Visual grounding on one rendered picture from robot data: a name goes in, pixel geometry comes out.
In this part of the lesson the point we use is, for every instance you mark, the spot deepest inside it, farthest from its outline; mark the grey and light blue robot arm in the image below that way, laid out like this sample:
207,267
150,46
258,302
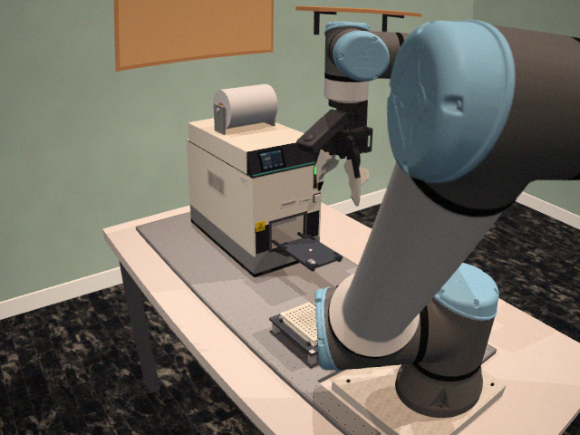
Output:
490,106

